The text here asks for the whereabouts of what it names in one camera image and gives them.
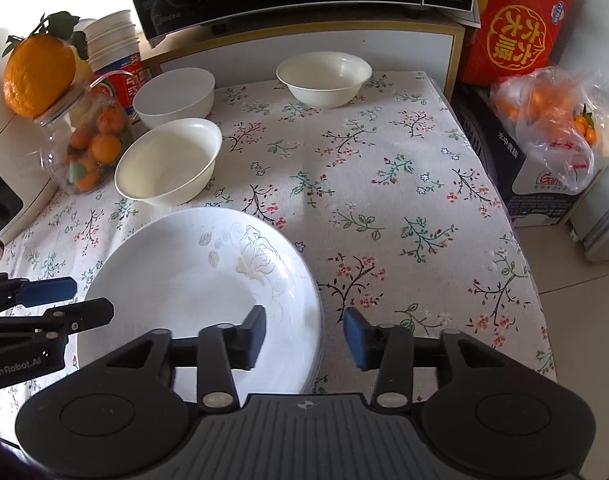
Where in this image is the grey refrigerator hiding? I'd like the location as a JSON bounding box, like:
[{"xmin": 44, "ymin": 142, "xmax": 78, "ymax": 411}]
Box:
[{"xmin": 569, "ymin": 166, "xmax": 609, "ymax": 262}]

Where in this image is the red gift box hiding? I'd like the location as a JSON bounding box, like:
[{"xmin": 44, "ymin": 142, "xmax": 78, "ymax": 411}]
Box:
[{"xmin": 458, "ymin": 0, "xmax": 572, "ymax": 87}]

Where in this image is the dark cardboard box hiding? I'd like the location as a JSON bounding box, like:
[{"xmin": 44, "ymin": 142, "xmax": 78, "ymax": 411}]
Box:
[{"xmin": 451, "ymin": 84, "xmax": 597, "ymax": 226}]

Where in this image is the white Changhong air fryer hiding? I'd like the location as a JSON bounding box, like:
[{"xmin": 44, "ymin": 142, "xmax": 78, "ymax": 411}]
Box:
[{"xmin": 0, "ymin": 28, "xmax": 58, "ymax": 261}]

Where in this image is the plain white plate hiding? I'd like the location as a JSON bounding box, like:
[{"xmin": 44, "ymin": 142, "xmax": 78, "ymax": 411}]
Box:
[{"xmin": 78, "ymin": 207, "xmax": 321, "ymax": 399}]

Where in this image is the white bowl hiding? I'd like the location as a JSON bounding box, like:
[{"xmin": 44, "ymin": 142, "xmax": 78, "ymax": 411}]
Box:
[{"xmin": 133, "ymin": 67, "xmax": 216, "ymax": 129}]

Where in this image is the cream bowl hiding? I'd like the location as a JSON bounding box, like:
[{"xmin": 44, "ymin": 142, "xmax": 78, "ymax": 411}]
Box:
[
  {"xmin": 114, "ymin": 118, "xmax": 223, "ymax": 207},
  {"xmin": 276, "ymin": 51, "xmax": 373, "ymax": 108}
]

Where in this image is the white cabinet with gold trim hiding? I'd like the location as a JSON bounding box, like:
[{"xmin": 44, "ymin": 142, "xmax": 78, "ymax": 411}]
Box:
[{"xmin": 141, "ymin": 18, "xmax": 465, "ymax": 96}]

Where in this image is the glass jar with tangerines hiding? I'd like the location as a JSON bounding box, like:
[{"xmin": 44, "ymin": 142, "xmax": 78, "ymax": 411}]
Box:
[{"xmin": 34, "ymin": 70, "xmax": 135, "ymax": 194}]

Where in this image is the floral tablecloth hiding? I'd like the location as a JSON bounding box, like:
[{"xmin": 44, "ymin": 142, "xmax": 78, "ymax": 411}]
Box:
[{"xmin": 0, "ymin": 70, "xmax": 558, "ymax": 441}]

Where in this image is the stack of paper cups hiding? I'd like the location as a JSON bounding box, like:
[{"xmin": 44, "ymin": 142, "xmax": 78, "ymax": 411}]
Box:
[{"xmin": 81, "ymin": 8, "xmax": 154, "ymax": 122}]

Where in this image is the plastic bag of oranges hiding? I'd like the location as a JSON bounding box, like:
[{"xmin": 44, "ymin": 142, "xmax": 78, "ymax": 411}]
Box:
[{"xmin": 490, "ymin": 66, "xmax": 609, "ymax": 192}]

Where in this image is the large orange on jar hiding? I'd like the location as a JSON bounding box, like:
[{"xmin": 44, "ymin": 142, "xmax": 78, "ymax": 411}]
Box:
[{"xmin": 2, "ymin": 11, "xmax": 93, "ymax": 119}]

